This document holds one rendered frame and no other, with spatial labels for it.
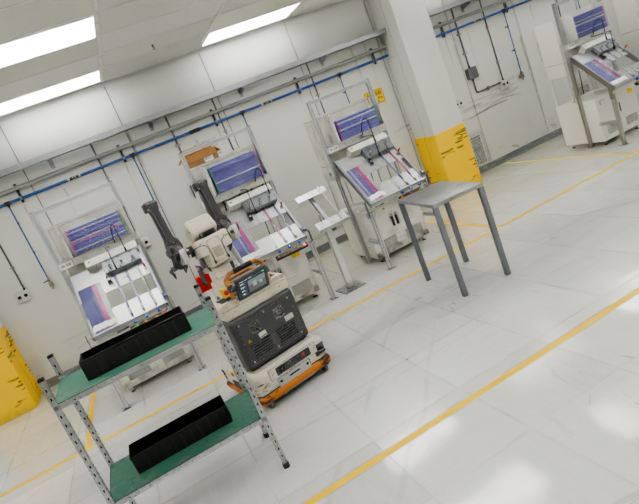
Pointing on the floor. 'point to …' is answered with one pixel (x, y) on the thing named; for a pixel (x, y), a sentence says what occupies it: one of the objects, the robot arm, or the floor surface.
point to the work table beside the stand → (440, 191)
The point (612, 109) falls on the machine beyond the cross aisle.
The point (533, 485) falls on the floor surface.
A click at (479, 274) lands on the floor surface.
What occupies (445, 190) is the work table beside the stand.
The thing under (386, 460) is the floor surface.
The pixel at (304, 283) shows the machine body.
